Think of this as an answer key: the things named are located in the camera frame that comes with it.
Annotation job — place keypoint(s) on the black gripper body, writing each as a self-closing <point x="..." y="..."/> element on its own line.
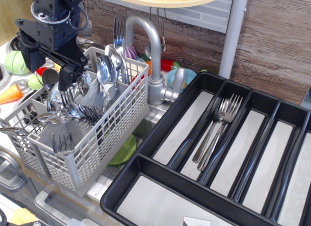
<point x="58" y="41"/>

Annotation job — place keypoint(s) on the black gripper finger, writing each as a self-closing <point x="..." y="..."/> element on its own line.
<point x="68" y="75"/>
<point x="33" y="57"/>

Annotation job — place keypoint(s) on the steel fork from basket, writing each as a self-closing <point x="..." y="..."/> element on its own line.
<point x="69" y="105"/>

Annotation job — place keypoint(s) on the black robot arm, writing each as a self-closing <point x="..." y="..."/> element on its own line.
<point x="58" y="12"/>

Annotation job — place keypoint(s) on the steel forks cluster in basket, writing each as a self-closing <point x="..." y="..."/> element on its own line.
<point x="92" y="113"/>

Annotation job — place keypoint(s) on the grey plastic cutlery basket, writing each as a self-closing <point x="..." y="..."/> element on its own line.
<point x="95" y="147"/>

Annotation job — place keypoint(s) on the tall upright steel fork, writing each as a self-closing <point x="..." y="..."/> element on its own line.
<point x="120" y="45"/>

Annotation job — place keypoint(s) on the steel spoon outside basket left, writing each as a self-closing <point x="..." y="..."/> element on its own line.
<point x="14" y="131"/>

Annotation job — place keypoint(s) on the steel fork front compartment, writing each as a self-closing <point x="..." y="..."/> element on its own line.
<point x="62" y="143"/>

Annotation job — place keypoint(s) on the steel fork in tray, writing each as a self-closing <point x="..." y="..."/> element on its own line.
<point x="216" y="119"/>
<point x="231" y="109"/>

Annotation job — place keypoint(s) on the black cutlery tray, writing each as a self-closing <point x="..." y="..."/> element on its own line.
<point x="259" y="173"/>

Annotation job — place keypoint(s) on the small dark steel spoon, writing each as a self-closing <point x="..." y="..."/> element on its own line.
<point x="49" y="77"/>

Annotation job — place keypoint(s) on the green toy cabbage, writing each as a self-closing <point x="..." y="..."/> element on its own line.
<point x="15" y="64"/>

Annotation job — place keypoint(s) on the light green toy fruit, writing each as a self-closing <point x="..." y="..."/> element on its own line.
<point x="35" y="82"/>

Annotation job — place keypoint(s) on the black coil stove burner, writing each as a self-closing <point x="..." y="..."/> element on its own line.
<point x="14" y="44"/>

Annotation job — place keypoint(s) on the hanging toy spatula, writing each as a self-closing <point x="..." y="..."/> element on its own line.
<point x="87" y="31"/>

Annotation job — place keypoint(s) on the large steel serving spoon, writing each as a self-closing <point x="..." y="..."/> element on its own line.
<point x="57" y="100"/>

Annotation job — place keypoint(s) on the large steel spoon centre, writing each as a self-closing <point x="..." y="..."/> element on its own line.
<point x="107" y="79"/>

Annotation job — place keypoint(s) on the orange toy carrot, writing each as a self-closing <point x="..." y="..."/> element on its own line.
<point x="13" y="93"/>

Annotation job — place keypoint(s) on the steel spoon behind centre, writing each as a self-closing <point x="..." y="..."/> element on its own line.
<point x="115" y="58"/>

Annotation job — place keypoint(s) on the purple toy onion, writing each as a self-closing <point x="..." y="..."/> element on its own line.
<point x="130" y="52"/>

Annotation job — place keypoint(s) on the silver toy faucet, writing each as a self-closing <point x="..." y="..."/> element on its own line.
<point x="158" y="93"/>

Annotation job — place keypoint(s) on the green toy leaf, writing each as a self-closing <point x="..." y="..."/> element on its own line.
<point x="125" y="152"/>

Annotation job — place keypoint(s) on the red toy pepper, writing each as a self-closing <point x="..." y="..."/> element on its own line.
<point x="168" y="65"/>

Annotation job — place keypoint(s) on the light blue toy bowl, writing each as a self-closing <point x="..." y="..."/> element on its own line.
<point x="190" y="75"/>

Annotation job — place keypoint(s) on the yellow toy item bottom left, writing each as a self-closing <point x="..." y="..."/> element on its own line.
<point x="20" y="217"/>

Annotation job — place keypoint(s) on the hanging wire utensil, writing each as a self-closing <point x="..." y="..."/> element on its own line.
<point x="160" y="23"/>

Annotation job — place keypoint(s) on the white metal post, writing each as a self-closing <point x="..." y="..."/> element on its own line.
<point x="238" y="10"/>

